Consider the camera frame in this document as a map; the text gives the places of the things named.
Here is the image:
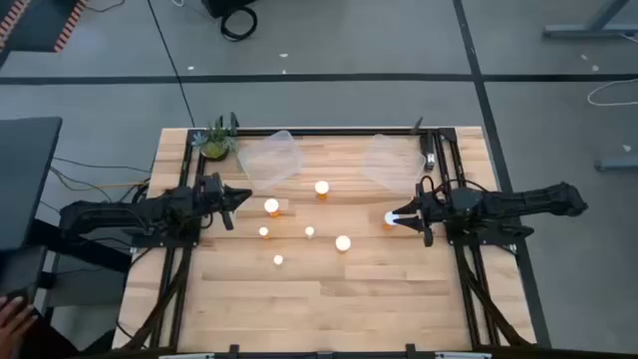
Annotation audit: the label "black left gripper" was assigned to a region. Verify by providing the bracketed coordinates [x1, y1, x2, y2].
[193, 172, 253, 231]

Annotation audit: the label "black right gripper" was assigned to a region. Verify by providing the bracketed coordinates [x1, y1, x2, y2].
[392, 176, 453, 249]

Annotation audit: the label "clear plastic bin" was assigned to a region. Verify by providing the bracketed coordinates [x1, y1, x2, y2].
[360, 133, 428, 195]
[236, 130, 304, 190]

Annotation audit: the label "small potted green plant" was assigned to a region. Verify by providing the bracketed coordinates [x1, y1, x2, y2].
[190, 118, 240, 162]

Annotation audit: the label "black desk foot beam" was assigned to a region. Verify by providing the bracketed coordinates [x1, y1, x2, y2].
[27, 217, 135, 274]

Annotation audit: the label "grey metal table foot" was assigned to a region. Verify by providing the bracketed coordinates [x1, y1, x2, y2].
[593, 157, 638, 173]

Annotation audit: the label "dark grey desk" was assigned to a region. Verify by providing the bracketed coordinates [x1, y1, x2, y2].
[0, 116, 64, 253]

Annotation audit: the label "grey metal table base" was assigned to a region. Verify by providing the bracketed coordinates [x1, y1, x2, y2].
[542, 0, 638, 40]

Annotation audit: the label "person's hand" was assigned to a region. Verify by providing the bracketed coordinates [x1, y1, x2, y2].
[0, 295, 40, 359]

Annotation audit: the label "black mat orange striped edges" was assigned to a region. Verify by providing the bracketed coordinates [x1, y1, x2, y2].
[0, 0, 90, 55]

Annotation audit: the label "black silver frame bracket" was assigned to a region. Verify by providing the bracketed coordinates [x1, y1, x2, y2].
[421, 130, 438, 174]

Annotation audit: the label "black aluminium table frame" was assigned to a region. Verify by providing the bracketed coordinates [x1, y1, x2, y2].
[117, 112, 539, 359]

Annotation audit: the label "coiled black cable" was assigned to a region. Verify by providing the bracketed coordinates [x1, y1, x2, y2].
[219, 4, 259, 43]

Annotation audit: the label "white floor cable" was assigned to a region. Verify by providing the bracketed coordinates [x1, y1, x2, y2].
[586, 77, 638, 108]

